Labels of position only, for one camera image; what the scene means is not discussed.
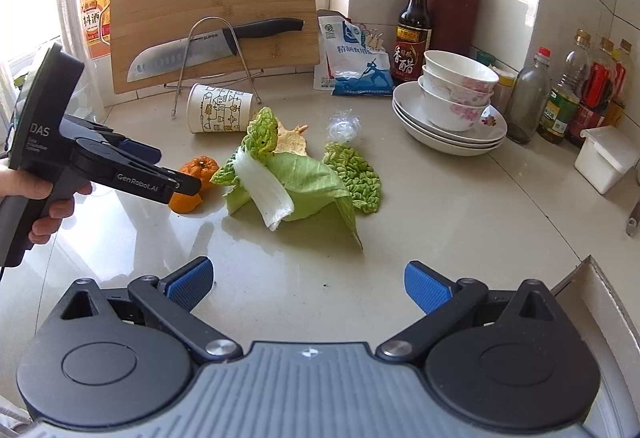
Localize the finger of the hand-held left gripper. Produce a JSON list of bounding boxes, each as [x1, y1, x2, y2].
[[62, 114, 162, 165], [70, 138, 203, 205]]

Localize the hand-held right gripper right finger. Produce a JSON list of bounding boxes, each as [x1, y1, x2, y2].
[[375, 260, 571, 365]]

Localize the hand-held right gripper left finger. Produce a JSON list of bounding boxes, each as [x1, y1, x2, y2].
[[47, 256, 241, 365]]

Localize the printed paper cup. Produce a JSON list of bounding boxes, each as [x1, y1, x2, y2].
[[186, 83, 258, 134]]

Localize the white-stemmed napa cabbage leaf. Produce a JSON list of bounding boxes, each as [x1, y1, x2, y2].
[[210, 150, 296, 232]]

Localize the small curled cabbage leaf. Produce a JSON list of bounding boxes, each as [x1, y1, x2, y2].
[[242, 106, 280, 164]]

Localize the crinkled green cabbage leaf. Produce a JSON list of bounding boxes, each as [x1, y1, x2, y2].
[[322, 142, 384, 214]]

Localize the person's left hand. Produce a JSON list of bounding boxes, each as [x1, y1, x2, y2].
[[0, 162, 94, 245]]

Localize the orange cooking wine jug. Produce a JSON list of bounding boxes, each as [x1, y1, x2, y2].
[[77, 0, 114, 62]]

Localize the white plate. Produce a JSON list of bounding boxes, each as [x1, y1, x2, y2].
[[392, 81, 509, 144], [395, 115, 507, 150], [401, 128, 505, 155]]

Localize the small pale orange peel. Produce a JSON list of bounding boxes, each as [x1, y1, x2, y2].
[[272, 120, 310, 154]]

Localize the white floral bowl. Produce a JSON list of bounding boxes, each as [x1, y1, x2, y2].
[[419, 74, 497, 111], [417, 83, 494, 132], [422, 50, 501, 92]]

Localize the crumpled clear plastic wrap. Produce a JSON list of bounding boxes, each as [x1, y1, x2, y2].
[[327, 110, 362, 142]]

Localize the red-capped glass bottle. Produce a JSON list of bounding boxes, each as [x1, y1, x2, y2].
[[506, 47, 553, 145]]

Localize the small yellow-lidded jar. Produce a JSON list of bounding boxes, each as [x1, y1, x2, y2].
[[492, 65, 519, 115]]

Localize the white lidded plastic box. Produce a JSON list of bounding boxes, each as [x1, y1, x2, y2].
[[574, 125, 632, 195]]

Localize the blue and white salt bag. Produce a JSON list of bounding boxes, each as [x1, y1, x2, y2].
[[314, 15, 396, 97]]

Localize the green-label oil bottle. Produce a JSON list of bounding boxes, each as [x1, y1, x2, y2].
[[537, 29, 592, 145]]

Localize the binder clips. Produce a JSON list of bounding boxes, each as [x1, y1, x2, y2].
[[357, 24, 384, 52]]

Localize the red-label sauce bottle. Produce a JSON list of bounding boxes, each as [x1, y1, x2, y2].
[[567, 37, 618, 150]]

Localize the dark vinegar bottle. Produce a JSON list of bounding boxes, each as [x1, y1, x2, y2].
[[390, 0, 434, 86]]

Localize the dark red knife block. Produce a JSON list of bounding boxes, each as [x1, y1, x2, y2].
[[427, 0, 484, 60]]

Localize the yellow-capped bottle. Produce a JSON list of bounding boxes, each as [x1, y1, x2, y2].
[[606, 39, 636, 129]]

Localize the black-handled kitchen knife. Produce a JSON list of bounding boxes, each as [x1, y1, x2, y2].
[[126, 18, 305, 84]]

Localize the metal wire rack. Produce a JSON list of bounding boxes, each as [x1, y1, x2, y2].
[[171, 16, 263, 119]]

